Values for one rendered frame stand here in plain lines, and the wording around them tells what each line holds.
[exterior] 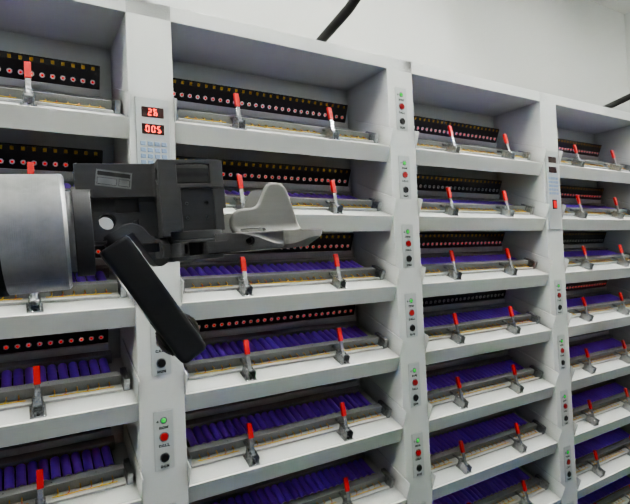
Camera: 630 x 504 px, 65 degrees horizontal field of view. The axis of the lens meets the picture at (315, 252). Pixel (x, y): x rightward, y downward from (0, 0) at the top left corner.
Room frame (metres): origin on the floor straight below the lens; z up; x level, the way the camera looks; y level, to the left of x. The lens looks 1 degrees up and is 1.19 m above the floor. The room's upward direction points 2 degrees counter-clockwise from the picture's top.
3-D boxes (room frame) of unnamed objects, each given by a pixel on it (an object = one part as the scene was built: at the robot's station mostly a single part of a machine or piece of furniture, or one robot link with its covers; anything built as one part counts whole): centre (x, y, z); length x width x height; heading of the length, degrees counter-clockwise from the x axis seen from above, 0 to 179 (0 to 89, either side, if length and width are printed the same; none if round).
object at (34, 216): (0.38, 0.21, 1.23); 0.10 x 0.05 x 0.09; 26
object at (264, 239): (0.42, 0.07, 1.22); 0.09 x 0.05 x 0.02; 113
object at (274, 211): (0.44, 0.03, 1.24); 0.09 x 0.03 x 0.06; 113
